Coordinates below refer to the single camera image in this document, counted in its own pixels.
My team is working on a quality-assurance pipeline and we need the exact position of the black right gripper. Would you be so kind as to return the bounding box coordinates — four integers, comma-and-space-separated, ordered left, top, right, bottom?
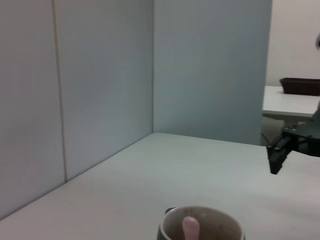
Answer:
266, 117, 320, 175

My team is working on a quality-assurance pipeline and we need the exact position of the grey ceramic cup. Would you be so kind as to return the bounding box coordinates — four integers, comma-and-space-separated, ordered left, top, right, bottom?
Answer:
156, 205, 247, 240

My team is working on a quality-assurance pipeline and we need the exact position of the pink handled metal spoon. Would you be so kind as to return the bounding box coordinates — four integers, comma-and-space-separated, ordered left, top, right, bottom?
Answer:
181, 216, 200, 240

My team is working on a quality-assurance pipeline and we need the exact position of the white background table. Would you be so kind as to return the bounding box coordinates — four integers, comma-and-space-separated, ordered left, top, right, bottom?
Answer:
261, 85, 320, 120

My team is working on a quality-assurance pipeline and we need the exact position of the dark brown basket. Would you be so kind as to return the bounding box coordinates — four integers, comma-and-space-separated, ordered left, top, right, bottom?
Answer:
279, 77, 320, 96

